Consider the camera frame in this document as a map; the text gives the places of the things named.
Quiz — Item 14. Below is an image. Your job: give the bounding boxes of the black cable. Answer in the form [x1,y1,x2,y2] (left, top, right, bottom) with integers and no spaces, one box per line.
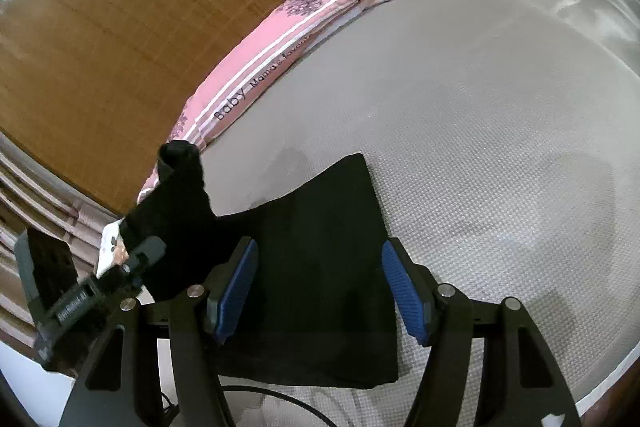
[160,384,362,427]

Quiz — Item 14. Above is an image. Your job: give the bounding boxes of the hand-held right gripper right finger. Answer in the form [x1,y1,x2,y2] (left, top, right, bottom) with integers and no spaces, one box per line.
[381,237,584,427]

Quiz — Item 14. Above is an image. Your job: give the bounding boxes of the pink striped tree-print pillow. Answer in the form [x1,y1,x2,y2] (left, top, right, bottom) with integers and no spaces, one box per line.
[137,0,391,204]

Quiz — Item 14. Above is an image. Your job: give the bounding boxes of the black pants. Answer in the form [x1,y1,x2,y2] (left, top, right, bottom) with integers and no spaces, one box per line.
[120,141,401,391]

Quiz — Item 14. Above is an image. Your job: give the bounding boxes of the brown woven headboard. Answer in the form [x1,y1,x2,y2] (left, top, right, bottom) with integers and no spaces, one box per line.
[0,0,472,216]

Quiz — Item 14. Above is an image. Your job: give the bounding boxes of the floral print pillow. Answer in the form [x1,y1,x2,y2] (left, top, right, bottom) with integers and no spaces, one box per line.
[97,219,129,281]

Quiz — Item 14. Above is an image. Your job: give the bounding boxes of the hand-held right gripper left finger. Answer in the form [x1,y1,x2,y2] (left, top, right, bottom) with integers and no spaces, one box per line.
[59,237,260,427]

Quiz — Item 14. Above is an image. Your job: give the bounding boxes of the striped beige curtain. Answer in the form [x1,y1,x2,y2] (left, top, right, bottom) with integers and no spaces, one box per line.
[0,132,122,349]

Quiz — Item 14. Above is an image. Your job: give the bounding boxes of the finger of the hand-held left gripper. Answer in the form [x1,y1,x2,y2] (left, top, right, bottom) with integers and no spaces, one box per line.
[125,236,167,289]

